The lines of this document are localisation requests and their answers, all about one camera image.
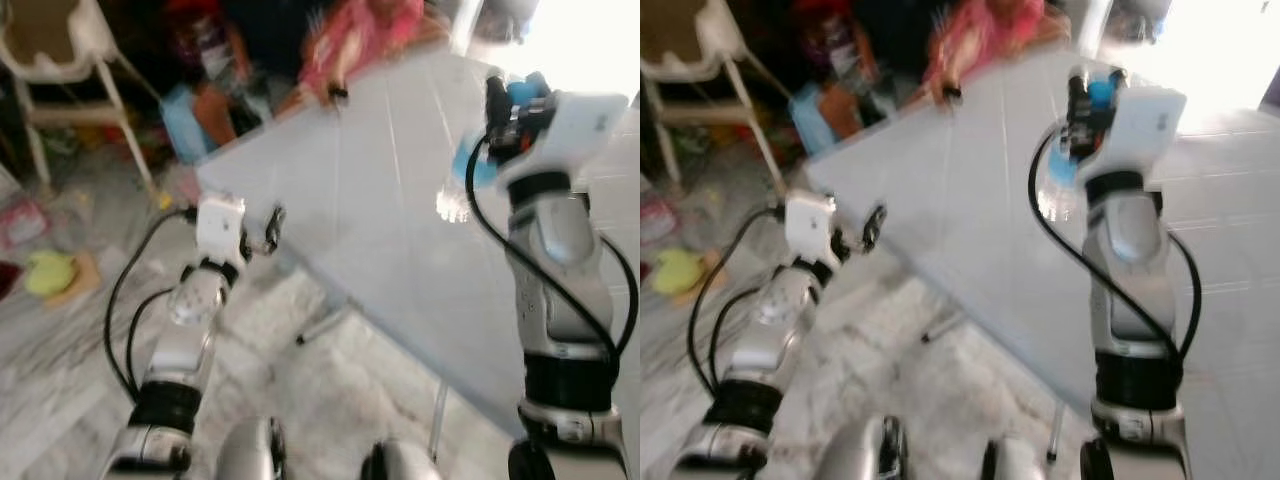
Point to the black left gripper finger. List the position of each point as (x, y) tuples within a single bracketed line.
[(874, 225), (276, 222)]

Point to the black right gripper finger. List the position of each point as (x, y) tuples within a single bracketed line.
[(541, 87), (1077, 90), (498, 92), (1117, 80)]

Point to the clear bottle with blue cap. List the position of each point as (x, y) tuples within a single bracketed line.
[(1060, 175), (475, 170)]

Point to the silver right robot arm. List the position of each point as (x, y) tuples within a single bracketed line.
[(1130, 270), (555, 270)]

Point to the metal table leg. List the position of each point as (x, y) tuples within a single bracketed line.
[(438, 425), (1054, 435), (320, 328)]

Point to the blue plastic bin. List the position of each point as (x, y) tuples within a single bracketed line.
[(185, 125), (812, 120)]

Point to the white baby high chair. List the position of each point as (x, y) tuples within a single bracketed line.
[(705, 50), (95, 45)]

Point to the yellow-green toy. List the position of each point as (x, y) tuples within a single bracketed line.
[(50, 272), (677, 272)]

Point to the pink and red packet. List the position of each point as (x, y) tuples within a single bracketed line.
[(20, 222), (655, 220)]

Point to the person in dark clothes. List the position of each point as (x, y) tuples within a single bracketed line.
[(215, 50)]

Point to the silver robot left leg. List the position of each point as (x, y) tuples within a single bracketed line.
[(865, 455), (248, 455)]

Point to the silver robot leg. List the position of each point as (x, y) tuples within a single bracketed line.
[(1015, 465), (400, 465), (865, 455), (248, 455)]

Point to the silver robot right leg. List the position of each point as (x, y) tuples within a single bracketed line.
[(1015, 465), (400, 465)]

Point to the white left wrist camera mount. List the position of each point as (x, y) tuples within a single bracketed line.
[(220, 228), (810, 225)]

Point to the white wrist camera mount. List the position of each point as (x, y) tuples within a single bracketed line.
[(575, 125), (1140, 120), (220, 228), (810, 225)]

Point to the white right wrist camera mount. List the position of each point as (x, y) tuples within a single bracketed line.
[(575, 125), (1140, 120)]

